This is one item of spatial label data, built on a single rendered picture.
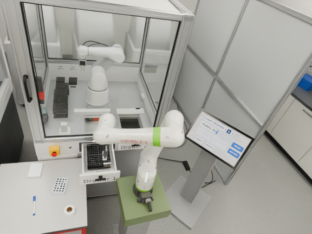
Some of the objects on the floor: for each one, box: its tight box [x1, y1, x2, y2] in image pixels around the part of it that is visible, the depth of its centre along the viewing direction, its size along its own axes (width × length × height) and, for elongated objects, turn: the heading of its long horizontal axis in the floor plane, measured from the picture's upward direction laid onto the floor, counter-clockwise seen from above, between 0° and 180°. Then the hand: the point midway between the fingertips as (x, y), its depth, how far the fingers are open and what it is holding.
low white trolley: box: [0, 158, 87, 234], centre depth 183 cm, size 58×62×76 cm
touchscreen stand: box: [165, 150, 217, 230], centre depth 230 cm, size 50×45×102 cm
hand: (104, 155), depth 165 cm, fingers closed
